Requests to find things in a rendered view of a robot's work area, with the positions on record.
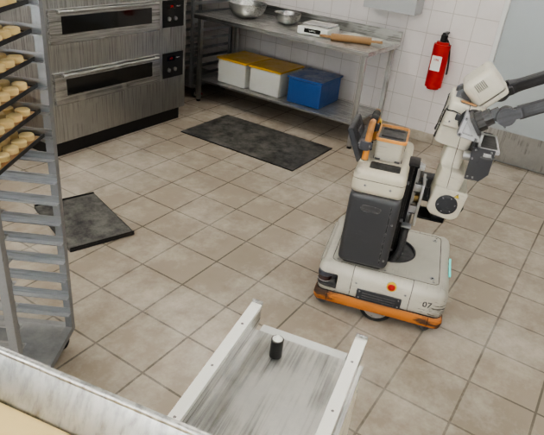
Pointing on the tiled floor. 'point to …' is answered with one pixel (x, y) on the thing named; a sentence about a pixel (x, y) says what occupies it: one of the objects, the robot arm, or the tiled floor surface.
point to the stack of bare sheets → (88, 222)
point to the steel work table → (343, 110)
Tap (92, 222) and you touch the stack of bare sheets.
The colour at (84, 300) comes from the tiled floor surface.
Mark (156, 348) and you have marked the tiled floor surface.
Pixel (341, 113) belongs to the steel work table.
